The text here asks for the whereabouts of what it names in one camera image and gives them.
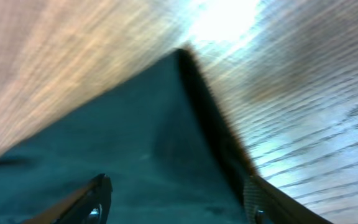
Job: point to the black t-shirt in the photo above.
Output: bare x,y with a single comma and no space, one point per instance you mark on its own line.
144,135

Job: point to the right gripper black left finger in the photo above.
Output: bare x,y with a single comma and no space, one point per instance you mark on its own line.
87,205

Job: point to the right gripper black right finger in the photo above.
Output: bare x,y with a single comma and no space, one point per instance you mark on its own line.
264,203

